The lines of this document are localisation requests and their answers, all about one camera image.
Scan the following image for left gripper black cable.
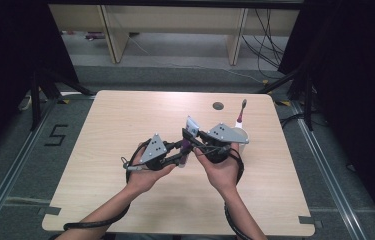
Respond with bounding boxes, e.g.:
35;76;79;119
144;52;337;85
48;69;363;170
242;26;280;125
48;139;153;240

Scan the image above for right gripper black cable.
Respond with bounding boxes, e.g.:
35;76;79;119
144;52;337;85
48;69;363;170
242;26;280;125
194;143;254;240

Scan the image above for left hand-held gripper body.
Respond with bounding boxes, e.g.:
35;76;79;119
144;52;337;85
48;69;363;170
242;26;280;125
139;133;177;172

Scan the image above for person's left hand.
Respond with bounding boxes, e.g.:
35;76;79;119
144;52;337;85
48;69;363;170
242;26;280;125
125;142;178;197

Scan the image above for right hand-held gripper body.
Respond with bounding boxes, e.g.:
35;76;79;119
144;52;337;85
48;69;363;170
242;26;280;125
198;123;251;164

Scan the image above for pink toothbrush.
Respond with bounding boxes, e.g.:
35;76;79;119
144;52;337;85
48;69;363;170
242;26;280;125
235;98;248;124

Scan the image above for metal floor rail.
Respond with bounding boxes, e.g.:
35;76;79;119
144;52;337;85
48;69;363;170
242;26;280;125
0;98;59;240
289;101;369;240

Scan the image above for dark curtain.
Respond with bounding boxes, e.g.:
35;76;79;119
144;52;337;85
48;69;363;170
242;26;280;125
277;0;375;231
0;0;80;168

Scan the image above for black metal stand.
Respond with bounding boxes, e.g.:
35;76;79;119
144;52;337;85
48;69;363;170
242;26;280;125
29;68;96;131
256;66;315;132

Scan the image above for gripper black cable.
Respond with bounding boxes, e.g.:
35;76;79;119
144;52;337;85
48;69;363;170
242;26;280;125
48;139;153;240
194;143;254;240

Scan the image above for person's right hand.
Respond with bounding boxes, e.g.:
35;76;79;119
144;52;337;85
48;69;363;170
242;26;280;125
193;142;243;198

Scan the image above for grey tape piece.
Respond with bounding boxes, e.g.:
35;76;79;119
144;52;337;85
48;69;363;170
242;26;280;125
38;206;62;216
298;215;323;230

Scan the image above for white and purple toothpaste tube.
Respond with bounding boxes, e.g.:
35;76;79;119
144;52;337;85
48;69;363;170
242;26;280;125
178;115;202;169

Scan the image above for white cup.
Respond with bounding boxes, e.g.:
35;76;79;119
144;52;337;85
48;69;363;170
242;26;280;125
233;119;251;158

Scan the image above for black floor cable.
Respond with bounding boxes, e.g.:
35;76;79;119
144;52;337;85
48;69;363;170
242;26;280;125
279;113;307;130

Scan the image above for hanging black cables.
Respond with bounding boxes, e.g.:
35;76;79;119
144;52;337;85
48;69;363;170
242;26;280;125
241;9;288;80

